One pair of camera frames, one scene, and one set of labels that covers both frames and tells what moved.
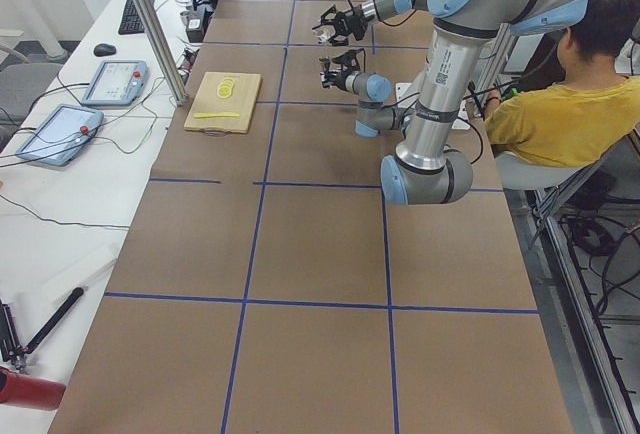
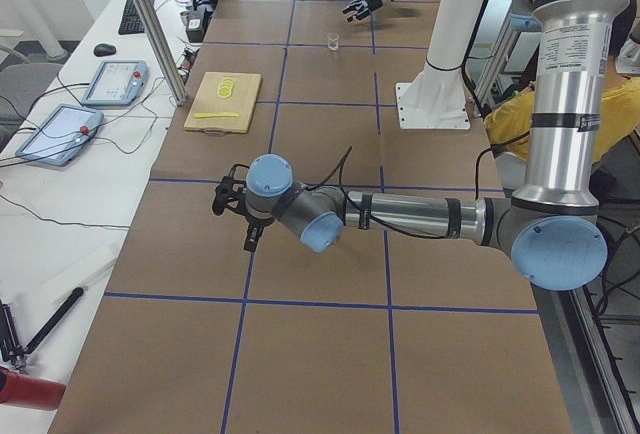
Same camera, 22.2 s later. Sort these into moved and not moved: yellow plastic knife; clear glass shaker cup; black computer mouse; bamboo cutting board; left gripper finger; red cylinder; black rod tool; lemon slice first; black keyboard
Moved: left gripper finger; clear glass shaker cup
Not moved: bamboo cutting board; black keyboard; yellow plastic knife; red cylinder; black computer mouse; lemon slice first; black rod tool
